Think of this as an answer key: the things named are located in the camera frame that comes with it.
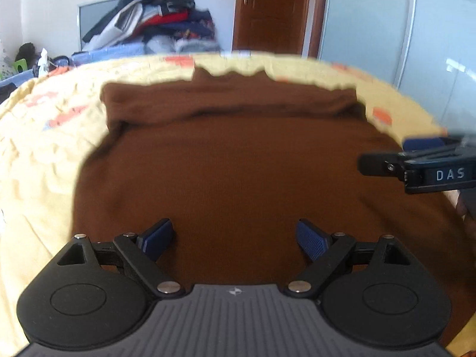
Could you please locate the grey framed panel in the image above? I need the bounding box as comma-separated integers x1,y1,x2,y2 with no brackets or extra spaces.
77,0,119,51

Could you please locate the brown knit sweater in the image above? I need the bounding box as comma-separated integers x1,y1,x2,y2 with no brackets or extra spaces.
73,68,475,342

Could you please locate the yellow floral bed quilt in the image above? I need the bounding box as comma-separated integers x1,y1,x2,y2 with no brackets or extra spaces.
1,52,441,356

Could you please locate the black and green bag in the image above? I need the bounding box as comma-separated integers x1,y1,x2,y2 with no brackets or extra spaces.
14,43,39,73

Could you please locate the blue quilted blanket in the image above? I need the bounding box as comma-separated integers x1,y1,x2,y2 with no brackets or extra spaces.
1,43,147,88

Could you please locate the brown wooden door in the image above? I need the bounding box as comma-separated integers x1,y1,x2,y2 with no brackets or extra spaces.
232,0,328,58

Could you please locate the frosted glass wardrobe door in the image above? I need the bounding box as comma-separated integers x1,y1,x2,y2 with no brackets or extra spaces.
318,0,475,132

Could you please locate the pile of mixed clothes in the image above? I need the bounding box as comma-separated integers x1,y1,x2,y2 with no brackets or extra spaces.
82,0,221,53

